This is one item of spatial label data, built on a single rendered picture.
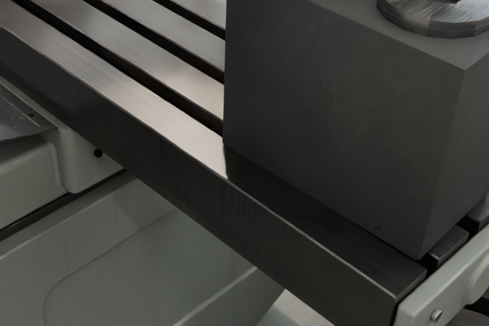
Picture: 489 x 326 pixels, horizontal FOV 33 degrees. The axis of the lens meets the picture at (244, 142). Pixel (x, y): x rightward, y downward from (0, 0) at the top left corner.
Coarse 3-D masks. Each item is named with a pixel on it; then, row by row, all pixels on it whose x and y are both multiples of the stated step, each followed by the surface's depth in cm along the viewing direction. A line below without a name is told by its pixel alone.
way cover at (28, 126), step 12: (0, 84) 96; (0, 96) 94; (12, 96) 95; (0, 108) 92; (12, 108) 92; (24, 108) 92; (0, 120) 89; (12, 120) 90; (24, 120) 90; (36, 120) 91; (0, 132) 87; (12, 132) 87; (24, 132) 88; (36, 132) 88
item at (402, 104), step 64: (256, 0) 65; (320, 0) 61; (384, 0) 59; (448, 0) 62; (256, 64) 68; (320, 64) 63; (384, 64) 59; (448, 64) 55; (256, 128) 72; (320, 128) 67; (384, 128) 62; (448, 128) 58; (320, 192) 70; (384, 192) 65; (448, 192) 64
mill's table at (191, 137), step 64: (0, 0) 97; (64, 0) 98; (128, 0) 98; (192, 0) 99; (0, 64) 97; (64, 64) 87; (128, 64) 88; (192, 64) 92; (128, 128) 82; (192, 128) 79; (192, 192) 78; (256, 192) 72; (256, 256) 75; (320, 256) 68; (384, 256) 66; (448, 256) 68; (384, 320) 65; (448, 320) 71
